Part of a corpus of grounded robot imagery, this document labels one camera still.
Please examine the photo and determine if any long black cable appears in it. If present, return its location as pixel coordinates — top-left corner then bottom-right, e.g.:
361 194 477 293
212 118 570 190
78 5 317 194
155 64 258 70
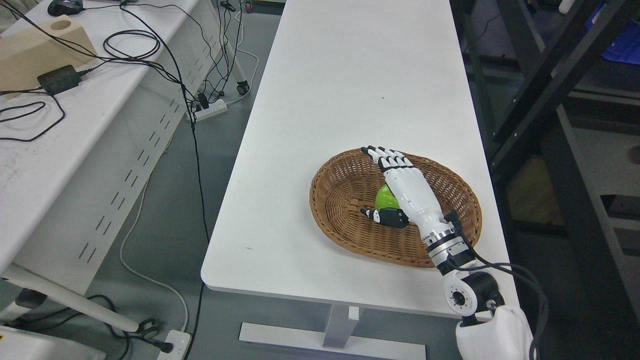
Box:
120 0 211 360

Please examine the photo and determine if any green apple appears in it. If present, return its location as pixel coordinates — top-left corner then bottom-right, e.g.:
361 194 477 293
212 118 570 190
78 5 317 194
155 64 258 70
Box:
374 184 401 209

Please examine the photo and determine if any white power strip near device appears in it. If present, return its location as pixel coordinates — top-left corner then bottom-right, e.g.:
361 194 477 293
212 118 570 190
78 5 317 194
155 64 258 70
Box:
157 329 192 360

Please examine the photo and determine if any white desk with perforated panel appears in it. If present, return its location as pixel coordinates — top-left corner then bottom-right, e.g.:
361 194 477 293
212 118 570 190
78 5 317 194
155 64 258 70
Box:
1 0 220 333

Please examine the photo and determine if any white table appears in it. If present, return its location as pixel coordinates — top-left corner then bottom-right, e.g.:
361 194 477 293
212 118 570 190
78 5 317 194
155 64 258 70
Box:
200 0 521 360

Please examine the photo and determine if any brown wicker basket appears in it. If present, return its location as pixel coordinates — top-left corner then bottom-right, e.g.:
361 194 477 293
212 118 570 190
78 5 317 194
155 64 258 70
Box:
310 148 483 268

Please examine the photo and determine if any black power adapter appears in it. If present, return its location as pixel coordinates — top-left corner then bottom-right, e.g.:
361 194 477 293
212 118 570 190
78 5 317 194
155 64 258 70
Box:
36 64 82 95

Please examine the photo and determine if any white power strip far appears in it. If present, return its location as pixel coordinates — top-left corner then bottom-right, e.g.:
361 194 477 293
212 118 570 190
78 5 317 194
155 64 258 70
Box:
191 99 227 122

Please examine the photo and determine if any beige wooden block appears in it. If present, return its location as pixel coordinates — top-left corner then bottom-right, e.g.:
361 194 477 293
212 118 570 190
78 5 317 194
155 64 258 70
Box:
0 14 97 100

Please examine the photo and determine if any white box device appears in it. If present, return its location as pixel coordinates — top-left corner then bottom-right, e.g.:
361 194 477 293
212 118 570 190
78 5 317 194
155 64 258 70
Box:
0 326 106 360

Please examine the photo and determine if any black computer mouse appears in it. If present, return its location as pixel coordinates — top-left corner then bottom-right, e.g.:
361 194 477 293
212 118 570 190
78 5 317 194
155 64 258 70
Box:
46 0 83 18

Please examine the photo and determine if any blue plastic bin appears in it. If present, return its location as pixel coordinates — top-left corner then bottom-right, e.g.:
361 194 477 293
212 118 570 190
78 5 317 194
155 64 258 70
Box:
584 0 640 65

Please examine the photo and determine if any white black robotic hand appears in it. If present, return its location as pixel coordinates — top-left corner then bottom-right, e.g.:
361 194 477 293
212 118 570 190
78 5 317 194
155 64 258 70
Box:
360 145 453 239

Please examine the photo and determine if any black metal shelf rack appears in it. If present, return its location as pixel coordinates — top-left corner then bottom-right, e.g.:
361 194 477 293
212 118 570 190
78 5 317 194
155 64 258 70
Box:
450 0 639 360

